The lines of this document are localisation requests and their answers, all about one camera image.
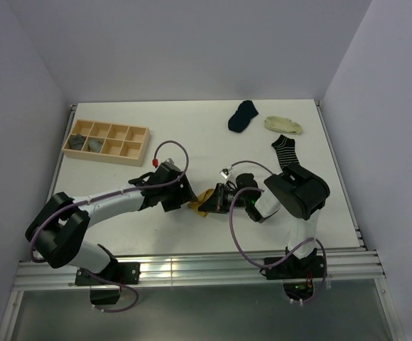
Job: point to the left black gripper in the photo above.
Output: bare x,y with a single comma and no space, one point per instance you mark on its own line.
184,194

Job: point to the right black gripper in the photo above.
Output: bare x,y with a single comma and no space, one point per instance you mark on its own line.
217,202

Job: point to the mustard yellow sock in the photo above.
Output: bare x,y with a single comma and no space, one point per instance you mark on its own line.
201,199

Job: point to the light grey sock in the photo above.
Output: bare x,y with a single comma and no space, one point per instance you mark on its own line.
94,145

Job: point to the dark grey sock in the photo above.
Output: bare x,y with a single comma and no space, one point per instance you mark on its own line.
76,142

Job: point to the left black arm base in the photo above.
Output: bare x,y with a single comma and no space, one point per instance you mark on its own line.
108,286

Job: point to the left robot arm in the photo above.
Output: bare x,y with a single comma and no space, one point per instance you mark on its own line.
58,231

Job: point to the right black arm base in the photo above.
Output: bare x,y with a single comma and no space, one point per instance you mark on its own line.
298,275

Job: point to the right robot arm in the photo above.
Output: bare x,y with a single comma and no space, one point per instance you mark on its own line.
297,190

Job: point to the wooden compartment tray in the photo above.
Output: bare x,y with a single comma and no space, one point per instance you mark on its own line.
122,144

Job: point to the navy blue sock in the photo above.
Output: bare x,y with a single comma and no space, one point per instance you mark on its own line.
242,117

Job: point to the black striped sock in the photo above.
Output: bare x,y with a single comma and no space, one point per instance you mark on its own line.
285,149

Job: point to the cream sock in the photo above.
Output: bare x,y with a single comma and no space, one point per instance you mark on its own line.
282,125

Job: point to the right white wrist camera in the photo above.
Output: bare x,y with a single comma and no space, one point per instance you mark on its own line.
226,173

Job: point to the aluminium frame rail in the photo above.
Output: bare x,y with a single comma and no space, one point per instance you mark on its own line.
194,270

